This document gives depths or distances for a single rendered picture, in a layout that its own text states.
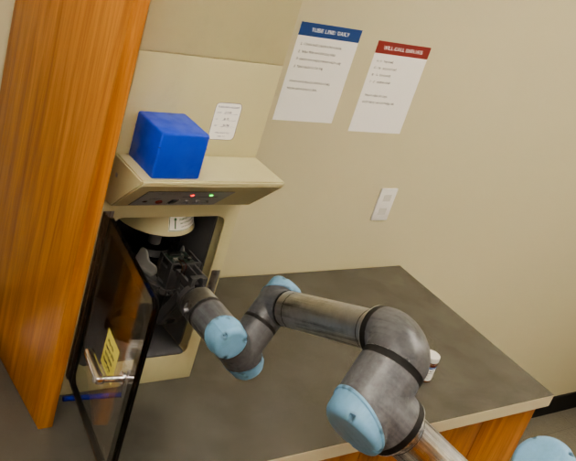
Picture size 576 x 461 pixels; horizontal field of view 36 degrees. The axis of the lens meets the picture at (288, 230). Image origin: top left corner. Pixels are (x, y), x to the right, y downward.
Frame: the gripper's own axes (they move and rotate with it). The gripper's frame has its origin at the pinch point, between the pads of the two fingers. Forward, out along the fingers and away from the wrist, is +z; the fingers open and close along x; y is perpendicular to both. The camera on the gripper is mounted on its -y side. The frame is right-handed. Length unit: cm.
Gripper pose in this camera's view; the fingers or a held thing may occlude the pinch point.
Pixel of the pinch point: (150, 258)
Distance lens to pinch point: 195.8
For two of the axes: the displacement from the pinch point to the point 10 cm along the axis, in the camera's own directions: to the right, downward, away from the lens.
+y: 2.9, -8.7, -4.1
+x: -7.9, 0.2, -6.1
